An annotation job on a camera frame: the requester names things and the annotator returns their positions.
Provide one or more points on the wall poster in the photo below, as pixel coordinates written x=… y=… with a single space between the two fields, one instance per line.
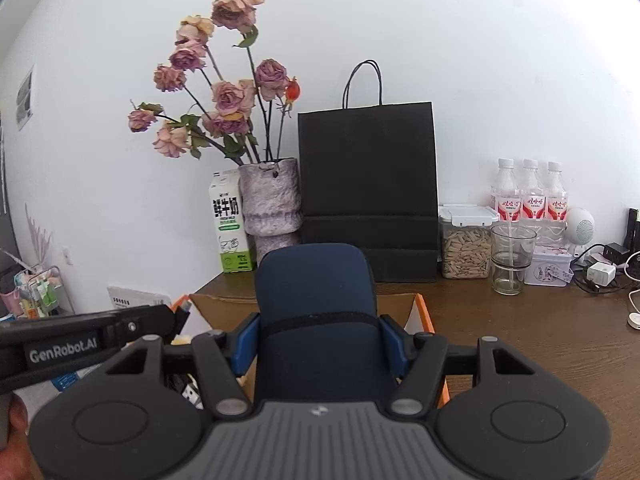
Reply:
x=25 y=97

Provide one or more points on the white charger plug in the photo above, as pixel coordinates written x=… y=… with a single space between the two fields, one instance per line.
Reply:
x=601 y=274

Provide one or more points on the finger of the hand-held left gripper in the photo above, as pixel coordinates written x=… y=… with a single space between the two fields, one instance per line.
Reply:
x=150 y=317

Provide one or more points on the floral tin box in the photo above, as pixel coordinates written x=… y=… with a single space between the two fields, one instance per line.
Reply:
x=547 y=270

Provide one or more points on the white wall switch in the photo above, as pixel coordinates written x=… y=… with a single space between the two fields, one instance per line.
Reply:
x=66 y=256

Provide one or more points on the black upright device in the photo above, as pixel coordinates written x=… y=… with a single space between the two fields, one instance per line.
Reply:
x=634 y=230

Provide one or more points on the clear glass cup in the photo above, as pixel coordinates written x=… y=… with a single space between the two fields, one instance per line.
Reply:
x=510 y=265

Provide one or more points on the black power adapter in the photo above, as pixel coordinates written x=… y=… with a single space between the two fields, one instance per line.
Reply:
x=616 y=252

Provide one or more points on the clear seed container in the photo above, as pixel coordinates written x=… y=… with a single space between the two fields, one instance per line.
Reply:
x=465 y=252

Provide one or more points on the pink wall decal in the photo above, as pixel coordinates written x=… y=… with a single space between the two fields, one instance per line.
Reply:
x=40 y=235

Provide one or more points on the black paper bag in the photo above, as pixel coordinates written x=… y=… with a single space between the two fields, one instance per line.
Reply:
x=367 y=185

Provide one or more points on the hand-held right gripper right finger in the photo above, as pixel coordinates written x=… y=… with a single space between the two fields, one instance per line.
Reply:
x=395 y=347

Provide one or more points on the person's left hand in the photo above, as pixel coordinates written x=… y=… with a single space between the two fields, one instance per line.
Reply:
x=19 y=425

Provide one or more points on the navy blue zip pouch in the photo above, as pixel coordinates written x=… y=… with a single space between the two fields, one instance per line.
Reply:
x=315 y=285

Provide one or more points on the orange red cardboard box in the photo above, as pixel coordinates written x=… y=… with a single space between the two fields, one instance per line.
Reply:
x=225 y=312

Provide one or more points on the purple stone vase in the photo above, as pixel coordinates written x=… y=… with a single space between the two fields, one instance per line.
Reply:
x=272 y=200

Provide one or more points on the white round speaker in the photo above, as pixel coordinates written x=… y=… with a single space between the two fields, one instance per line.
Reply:
x=580 y=225

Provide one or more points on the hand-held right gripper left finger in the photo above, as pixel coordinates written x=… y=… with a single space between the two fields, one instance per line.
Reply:
x=245 y=347

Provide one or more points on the bunch of dried roses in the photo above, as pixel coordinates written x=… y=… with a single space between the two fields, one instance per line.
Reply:
x=230 y=95

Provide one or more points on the white green milk carton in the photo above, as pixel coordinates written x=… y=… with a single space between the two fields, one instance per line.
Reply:
x=227 y=220

